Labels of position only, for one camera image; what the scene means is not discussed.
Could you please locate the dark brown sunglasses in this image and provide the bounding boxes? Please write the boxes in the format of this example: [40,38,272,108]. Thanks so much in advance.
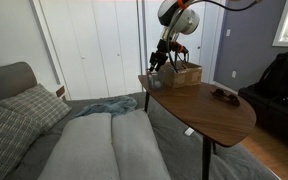
[210,88,242,108]

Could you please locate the grey bed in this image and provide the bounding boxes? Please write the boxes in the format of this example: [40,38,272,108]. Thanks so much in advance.
[3,91,282,180]

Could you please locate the black backpack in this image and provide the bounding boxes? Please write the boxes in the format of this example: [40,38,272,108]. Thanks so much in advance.
[255,50,288,99]

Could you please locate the white nightstand wooden drawer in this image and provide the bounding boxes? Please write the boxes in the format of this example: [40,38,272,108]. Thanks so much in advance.
[48,83,67,101]

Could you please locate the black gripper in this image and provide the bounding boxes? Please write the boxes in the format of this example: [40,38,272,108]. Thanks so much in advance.
[149,39,172,73]

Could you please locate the white bifold closet doors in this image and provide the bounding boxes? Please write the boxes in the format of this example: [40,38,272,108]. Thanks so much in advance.
[38,0,142,100]

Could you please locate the white door with round handle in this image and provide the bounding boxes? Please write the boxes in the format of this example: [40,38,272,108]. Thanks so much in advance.
[144,0,218,84]

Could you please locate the light grey long cushion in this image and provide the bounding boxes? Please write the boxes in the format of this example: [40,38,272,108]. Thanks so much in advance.
[37,112,120,180]
[111,109,172,180]

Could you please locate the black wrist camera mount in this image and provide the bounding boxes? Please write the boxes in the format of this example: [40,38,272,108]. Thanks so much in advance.
[169,41,190,57]

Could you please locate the dark wooden side table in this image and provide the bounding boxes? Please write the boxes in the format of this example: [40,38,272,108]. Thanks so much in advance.
[137,73,258,180]

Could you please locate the black mesh pen cup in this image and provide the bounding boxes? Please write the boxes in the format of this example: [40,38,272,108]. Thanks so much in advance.
[146,68,164,91]

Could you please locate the crumpled blue cloth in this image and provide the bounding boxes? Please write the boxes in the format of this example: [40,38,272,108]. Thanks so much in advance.
[74,95,138,118]

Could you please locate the white closet divider post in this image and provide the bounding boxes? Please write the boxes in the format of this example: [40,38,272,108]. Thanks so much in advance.
[136,0,148,76]

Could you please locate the brown cardboard box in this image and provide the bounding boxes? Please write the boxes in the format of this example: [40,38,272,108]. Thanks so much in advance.
[159,60,203,89]

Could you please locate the white remote control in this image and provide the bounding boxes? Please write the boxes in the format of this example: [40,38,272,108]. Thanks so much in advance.
[183,127,196,137]

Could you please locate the plaid grey throw pillow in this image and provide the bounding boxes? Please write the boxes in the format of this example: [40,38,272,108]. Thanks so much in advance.
[0,83,73,136]
[0,97,46,180]

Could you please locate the black leather bench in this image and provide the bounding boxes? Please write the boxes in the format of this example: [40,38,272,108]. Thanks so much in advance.
[237,84,288,149]

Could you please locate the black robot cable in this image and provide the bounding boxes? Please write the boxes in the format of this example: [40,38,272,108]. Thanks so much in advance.
[165,0,265,74]

